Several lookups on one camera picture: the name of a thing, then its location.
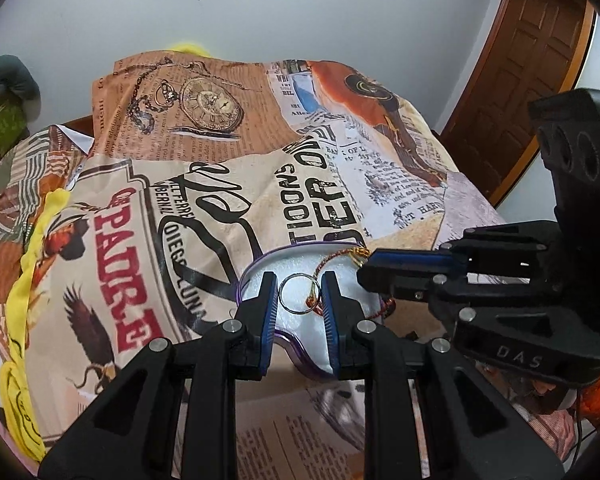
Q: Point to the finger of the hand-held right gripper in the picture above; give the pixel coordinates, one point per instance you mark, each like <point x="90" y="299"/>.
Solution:
<point x="395" y="282"/>
<point x="410" y="257"/>

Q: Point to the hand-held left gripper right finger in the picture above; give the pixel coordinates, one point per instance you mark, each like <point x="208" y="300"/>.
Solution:
<point x="330" y="325"/>

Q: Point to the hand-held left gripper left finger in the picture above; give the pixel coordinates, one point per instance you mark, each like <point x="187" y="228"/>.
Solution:
<point x="267" y="325"/>

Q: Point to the purple-rimmed clear tray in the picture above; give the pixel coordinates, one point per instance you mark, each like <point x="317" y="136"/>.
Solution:
<point x="300" y="263"/>

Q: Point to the brown wooden door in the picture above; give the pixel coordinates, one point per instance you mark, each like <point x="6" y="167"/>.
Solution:
<point x="525" y="70"/>

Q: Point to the printed blanket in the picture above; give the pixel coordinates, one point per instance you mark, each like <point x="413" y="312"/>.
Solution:
<point x="180" y="185"/>

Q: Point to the orange cloth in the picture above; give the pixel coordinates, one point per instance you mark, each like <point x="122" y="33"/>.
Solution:
<point x="595" y="395"/>

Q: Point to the yellow cloth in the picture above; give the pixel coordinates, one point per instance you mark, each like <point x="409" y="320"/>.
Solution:
<point x="30" y="270"/>

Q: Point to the yellow pillow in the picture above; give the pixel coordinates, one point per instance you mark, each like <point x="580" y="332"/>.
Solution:
<point x="192" y="48"/>

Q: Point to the green patterned cloth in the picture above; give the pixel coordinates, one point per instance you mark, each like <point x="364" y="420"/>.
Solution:
<point x="0" y="130"/>

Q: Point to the grey cloth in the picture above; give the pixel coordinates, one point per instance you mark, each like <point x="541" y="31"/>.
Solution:
<point x="15" y="77"/>

